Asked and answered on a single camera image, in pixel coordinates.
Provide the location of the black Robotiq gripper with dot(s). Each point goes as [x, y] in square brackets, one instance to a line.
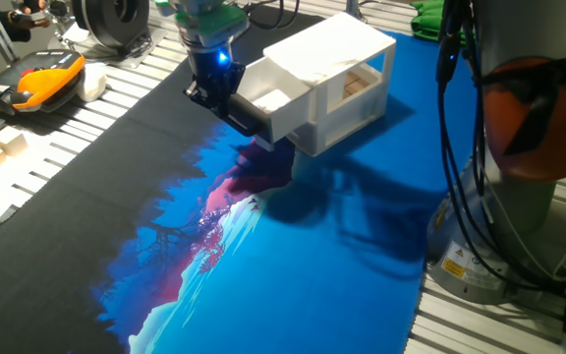
[211, 71]

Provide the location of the black silver handheld device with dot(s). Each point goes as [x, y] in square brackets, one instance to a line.
[58, 7]

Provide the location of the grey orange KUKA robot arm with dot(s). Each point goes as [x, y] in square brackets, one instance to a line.
[524, 29]

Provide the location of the person's hand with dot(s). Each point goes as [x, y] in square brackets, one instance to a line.
[30, 17]

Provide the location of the white plastic object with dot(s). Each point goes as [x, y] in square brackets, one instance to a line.
[91, 83]

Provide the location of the brown wooden cube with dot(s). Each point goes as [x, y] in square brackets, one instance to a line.
[356, 88]
[352, 77]

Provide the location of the black round spool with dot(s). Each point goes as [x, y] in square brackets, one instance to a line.
[106, 22]

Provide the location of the orange black teach pendant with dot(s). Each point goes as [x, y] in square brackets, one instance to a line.
[42, 81]

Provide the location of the blue landscape printed mat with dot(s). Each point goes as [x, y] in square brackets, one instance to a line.
[312, 270]

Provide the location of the green cloth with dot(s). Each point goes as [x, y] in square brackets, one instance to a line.
[425, 22]

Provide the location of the large pale wooden block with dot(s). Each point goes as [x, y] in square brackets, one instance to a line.
[10, 142]

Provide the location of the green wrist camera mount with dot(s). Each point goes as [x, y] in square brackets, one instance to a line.
[214, 22]

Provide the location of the white cabinet frame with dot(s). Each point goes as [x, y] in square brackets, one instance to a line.
[327, 46]

